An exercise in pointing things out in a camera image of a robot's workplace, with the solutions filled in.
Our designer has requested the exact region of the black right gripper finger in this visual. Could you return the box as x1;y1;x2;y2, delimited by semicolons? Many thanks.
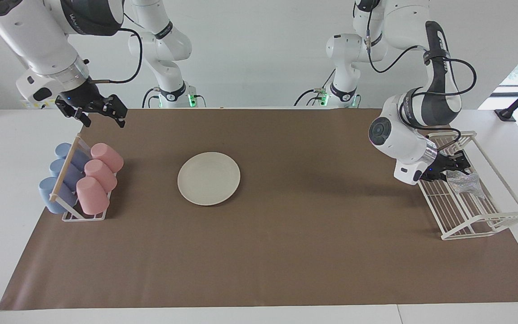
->
55;96;92;128
104;94;128;129

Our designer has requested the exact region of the clear plastic packet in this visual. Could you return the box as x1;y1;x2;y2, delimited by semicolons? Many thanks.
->
447;170;487;199

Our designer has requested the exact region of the cream round plate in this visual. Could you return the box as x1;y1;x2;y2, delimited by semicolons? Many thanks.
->
177;152;241;206

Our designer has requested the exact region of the white power strip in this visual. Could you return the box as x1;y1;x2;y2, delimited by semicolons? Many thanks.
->
20;100;62;109

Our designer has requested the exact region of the blue plastic cup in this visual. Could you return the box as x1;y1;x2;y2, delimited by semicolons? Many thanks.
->
55;143;91;171
49;158;84;189
39;177;78;214

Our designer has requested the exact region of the pink plastic cup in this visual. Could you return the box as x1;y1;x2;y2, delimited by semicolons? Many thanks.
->
76;176;110;215
84;159;118;192
90;143;124;173

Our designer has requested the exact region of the brown table mat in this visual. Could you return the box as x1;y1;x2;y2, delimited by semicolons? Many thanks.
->
0;108;518;311

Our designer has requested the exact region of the black right base cable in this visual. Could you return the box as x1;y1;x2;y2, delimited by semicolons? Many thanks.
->
142;88;159;108

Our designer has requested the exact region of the black base cable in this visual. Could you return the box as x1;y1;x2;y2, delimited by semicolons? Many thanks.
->
142;88;159;108
294;70;337;107

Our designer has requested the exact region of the white wire dish rack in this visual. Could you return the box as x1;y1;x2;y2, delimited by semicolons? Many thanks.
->
405;131;518;241

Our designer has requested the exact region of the cup rack with wooden handle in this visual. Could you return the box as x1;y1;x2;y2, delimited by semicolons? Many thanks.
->
49;135;118;222

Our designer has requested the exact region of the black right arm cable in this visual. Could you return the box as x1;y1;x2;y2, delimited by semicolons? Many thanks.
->
90;28;144;85

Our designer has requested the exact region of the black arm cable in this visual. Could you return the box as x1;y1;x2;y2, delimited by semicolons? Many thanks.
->
90;28;144;85
365;18;478;151

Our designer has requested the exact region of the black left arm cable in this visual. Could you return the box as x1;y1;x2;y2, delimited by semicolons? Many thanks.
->
365;18;478;151

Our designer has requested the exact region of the black left base cable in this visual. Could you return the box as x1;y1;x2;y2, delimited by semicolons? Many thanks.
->
294;70;337;107

